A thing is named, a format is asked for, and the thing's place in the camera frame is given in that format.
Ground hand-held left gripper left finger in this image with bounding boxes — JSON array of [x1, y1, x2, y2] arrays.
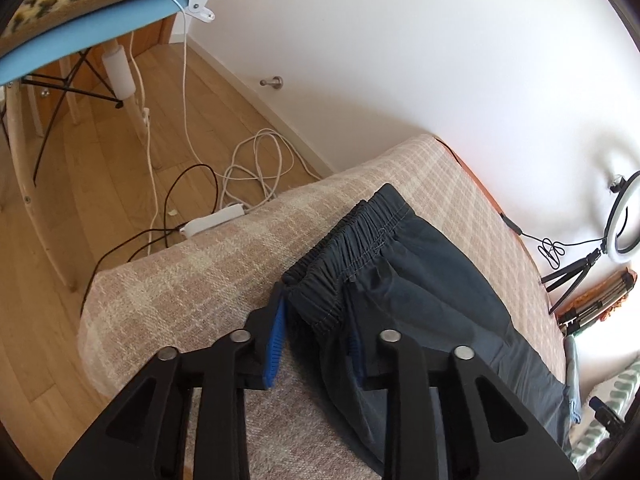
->
[[52, 280, 291, 480]]

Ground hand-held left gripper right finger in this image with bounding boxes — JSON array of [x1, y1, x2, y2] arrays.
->
[[347, 329, 583, 480]]

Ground dark grey pants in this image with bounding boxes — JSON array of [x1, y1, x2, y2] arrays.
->
[[281, 183, 576, 476]]

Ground green patterned white pillow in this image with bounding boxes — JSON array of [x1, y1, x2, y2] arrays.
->
[[570, 357, 640, 468]]

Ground light blue folded cloth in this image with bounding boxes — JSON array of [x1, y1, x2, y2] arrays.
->
[[564, 335, 584, 423]]

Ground plaid-covered table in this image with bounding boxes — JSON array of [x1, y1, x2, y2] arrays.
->
[[77, 134, 571, 480]]

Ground folded metal tripod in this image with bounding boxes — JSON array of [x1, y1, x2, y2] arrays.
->
[[557, 272, 633, 337]]

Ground white power strip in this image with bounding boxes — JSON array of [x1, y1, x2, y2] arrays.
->
[[180, 203, 247, 237]]

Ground orange patterned cloth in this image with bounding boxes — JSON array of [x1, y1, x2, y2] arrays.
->
[[570, 269, 640, 328]]

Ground small black tripod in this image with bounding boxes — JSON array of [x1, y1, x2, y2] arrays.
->
[[540, 249, 603, 316]]

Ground white cylinder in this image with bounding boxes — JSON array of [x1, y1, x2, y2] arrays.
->
[[102, 46, 139, 101]]

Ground wooden door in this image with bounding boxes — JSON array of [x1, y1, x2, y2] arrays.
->
[[117, 12, 179, 62]]

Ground blue chair with wooden legs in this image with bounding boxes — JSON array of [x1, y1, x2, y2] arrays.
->
[[0, 0, 183, 292]]

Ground black ring light cable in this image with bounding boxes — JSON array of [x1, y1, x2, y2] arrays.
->
[[440, 142, 608, 270]]

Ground black floor cable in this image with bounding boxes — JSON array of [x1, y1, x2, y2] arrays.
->
[[80, 164, 221, 317]]

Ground white cable with switch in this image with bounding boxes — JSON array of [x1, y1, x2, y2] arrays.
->
[[129, 30, 162, 256]]

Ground white lamp cable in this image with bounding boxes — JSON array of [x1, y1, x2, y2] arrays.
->
[[180, 7, 297, 211]]

